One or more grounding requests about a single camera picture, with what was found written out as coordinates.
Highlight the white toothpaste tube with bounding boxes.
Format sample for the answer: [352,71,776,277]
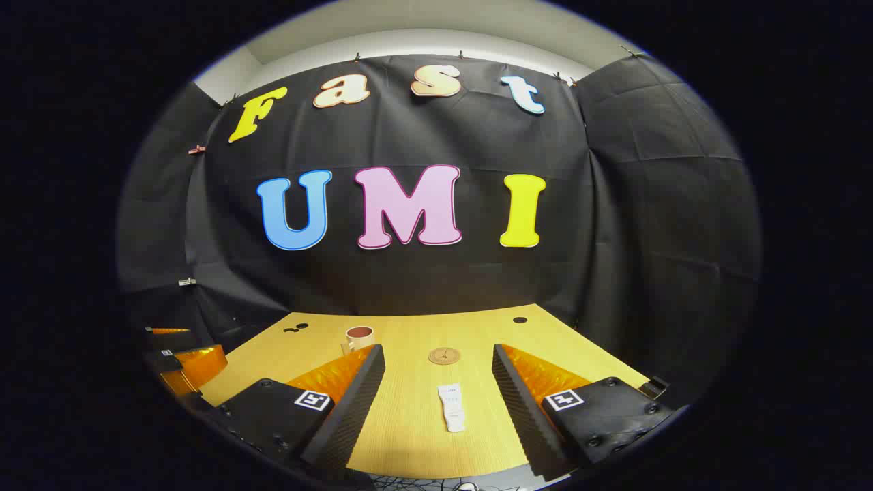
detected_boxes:
[437,384,467,433]

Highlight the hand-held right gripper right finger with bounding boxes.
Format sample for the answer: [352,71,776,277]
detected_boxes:
[492,343,676,482]

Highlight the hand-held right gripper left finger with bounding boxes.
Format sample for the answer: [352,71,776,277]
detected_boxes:
[198,343,387,478]

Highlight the wooden desktop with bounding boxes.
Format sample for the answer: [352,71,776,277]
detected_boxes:
[198,304,650,479]

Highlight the beige cup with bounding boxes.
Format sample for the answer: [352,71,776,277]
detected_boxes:
[341,326,375,356]

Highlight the black backdrop cloth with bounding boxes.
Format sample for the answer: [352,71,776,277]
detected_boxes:
[116,53,763,410]

